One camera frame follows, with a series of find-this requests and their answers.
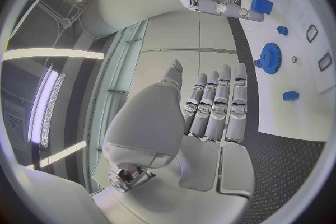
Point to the blue spool-shaped peg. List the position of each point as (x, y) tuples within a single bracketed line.
[(283, 30)]

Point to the small blue block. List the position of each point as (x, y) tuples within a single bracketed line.
[(290, 95)]

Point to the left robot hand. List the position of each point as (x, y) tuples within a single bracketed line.
[(147, 127)]

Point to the blue gear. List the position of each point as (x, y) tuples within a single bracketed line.
[(271, 58)]

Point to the glowing light bar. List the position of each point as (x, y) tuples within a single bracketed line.
[(39, 106)]

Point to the white task board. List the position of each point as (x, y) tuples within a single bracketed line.
[(294, 81)]

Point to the large blue block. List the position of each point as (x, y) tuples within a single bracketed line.
[(261, 4)]

